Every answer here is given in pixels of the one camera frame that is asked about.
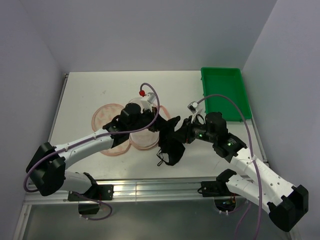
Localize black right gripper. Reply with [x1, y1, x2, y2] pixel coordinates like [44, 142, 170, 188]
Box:
[170, 115, 216, 144]

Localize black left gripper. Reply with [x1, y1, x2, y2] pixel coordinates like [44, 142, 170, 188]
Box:
[128, 106, 170, 133]

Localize floral pink mesh laundry bag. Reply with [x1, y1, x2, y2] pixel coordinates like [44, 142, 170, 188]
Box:
[91, 96, 172, 157]

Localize black bra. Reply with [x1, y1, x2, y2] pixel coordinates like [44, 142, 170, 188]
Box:
[148, 115, 185, 167]

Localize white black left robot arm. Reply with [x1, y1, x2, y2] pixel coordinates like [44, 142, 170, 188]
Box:
[25, 103, 159, 200]

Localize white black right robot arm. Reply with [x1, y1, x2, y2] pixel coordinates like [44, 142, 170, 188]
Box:
[174, 112, 309, 232]

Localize green plastic tray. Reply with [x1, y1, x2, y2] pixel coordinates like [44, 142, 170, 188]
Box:
[200, 67, 252, 122]

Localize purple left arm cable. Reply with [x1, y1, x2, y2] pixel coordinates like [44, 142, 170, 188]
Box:
[22, 82, 161, 222]

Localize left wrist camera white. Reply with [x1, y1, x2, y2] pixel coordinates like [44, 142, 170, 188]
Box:
[139, 90, 156, 111]

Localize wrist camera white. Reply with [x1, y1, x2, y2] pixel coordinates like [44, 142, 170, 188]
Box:
[187, 101, 203, 123]
[139, 90, 156, 111]

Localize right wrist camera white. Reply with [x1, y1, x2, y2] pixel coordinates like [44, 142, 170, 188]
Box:
[187, 101, 203, 123]

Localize aluminium table frame rail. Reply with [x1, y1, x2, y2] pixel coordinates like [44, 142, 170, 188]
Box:
[24, 73, 287, 203]

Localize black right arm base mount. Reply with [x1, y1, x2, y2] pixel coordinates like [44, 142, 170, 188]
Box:
[197, 180, 244, 215]

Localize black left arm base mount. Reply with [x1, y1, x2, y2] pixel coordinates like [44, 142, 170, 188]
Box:
[67, 183, 115, 216]

